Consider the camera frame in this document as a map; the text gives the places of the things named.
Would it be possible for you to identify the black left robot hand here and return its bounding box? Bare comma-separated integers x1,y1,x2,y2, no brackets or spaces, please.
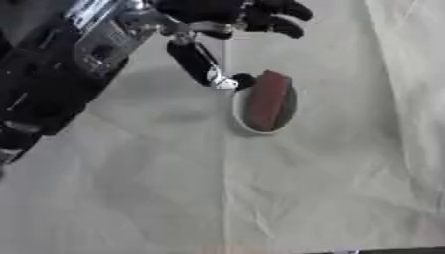
146,0,317,91

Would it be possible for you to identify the dark red rectangular block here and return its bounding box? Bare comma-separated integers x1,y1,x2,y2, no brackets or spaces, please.
243,69,296,132

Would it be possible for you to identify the white round bowl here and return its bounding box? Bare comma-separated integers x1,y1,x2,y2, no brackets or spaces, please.
230,83,301,135

